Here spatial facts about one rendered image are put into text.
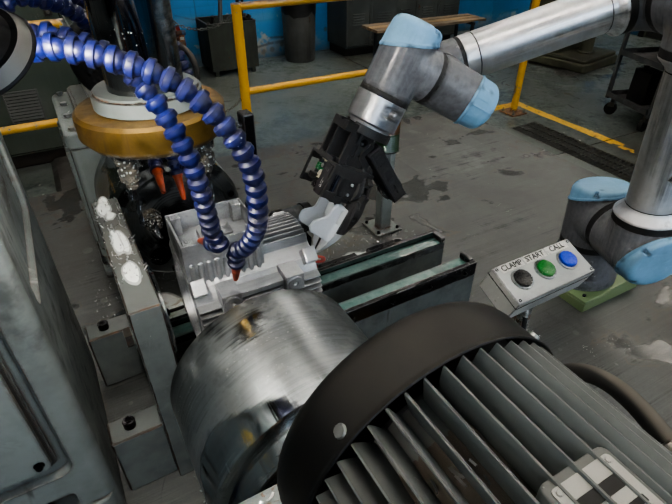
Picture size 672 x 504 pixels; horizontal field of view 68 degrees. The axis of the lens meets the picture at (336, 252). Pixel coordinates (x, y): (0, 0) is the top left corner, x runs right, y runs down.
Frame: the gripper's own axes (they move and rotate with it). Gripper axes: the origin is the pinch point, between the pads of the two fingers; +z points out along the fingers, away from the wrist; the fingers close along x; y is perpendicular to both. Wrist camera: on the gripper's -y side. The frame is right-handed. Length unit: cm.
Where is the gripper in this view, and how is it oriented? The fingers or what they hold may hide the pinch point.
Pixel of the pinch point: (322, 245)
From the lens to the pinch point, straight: 80.6
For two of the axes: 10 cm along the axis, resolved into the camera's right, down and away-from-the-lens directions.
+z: -4.3, 8.5, 3.0
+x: 4.9, 5.1, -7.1
